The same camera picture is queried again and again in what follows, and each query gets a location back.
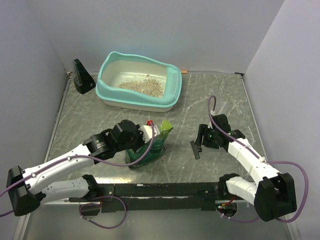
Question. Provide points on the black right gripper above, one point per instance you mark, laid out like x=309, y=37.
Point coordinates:
x=203, y=130

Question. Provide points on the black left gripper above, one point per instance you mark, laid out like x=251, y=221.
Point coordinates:
x=135, y=148

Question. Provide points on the black bag clip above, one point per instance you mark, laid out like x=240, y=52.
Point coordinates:
x=196, y=149

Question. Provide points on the green litter bag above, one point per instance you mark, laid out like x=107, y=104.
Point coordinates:
x=157, y=149

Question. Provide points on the clear plastic scoop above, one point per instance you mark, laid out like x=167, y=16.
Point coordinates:
x=223, y=108

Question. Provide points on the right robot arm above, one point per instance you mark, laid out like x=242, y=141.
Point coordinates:
x=271, y=192

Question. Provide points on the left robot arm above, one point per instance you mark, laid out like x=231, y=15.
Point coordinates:
x=29, y=188

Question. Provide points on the teal and white litter box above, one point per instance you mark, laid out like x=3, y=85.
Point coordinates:
x=118, y=65

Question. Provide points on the pile of beige litter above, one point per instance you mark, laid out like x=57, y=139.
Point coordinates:
x=147, y=84

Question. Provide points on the black triangular stand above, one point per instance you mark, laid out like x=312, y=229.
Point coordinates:
x=83, y=81

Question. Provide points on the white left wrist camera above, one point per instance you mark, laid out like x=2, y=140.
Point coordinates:
x=149, y=130

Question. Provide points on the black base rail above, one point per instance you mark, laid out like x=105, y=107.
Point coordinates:
x=166, y=196

